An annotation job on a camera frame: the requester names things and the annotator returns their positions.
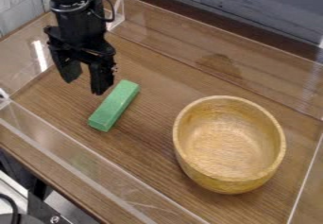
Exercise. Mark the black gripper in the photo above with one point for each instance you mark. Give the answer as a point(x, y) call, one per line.
point(76, 41)

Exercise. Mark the green rectangular block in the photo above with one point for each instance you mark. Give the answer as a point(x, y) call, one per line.
point(107, 114)

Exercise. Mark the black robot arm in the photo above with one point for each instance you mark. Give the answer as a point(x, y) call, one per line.
point(76, 42)

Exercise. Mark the brown wooden bowl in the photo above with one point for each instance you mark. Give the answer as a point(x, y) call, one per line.
point(230, 144)

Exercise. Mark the black metal stand base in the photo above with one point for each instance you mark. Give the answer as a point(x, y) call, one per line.
point(42, 211)

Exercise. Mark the clear acrylic corner bracket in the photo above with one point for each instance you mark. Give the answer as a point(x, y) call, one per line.
point(118, 13)

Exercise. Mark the clear acrylic tray wall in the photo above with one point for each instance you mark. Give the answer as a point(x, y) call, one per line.
point(120, 173)

